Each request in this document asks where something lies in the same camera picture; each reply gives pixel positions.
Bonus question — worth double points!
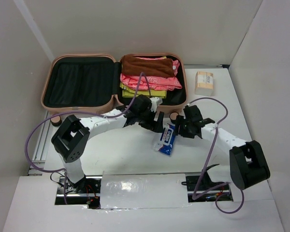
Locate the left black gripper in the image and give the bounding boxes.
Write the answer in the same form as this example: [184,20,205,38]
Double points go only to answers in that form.
[137,107,164,133]

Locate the blue white wet wipes pack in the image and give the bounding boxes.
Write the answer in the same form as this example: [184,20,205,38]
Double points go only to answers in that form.
[152,124,176,157]

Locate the pink patterned garment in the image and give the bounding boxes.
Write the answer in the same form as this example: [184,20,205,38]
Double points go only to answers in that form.
[120,56,182,91]

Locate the yellow-green shorts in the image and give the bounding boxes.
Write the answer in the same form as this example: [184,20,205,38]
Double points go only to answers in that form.
[120,83,167,99]

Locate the brown towel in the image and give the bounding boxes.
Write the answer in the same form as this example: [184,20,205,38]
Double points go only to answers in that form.
[121,55,176,78]

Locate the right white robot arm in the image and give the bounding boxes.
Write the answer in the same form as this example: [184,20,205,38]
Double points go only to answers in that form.
[170,105,271,190]

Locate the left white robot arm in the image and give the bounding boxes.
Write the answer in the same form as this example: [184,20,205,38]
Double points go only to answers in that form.
[51,95,164,193]

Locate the orange tissue pack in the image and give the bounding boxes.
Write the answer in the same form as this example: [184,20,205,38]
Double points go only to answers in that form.
[195,71,214,97]

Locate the white taped cover sheet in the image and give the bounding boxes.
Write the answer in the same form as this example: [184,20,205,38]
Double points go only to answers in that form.
[100,172,190,210]

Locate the pink open suitcase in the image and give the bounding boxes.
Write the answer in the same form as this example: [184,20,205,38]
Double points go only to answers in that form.
[40,51,190,127]

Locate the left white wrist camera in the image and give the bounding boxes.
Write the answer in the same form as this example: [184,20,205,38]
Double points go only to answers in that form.
[150,97,162,109]

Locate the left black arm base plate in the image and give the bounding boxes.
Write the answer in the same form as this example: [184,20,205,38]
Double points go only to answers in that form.
[50,173,102,209]

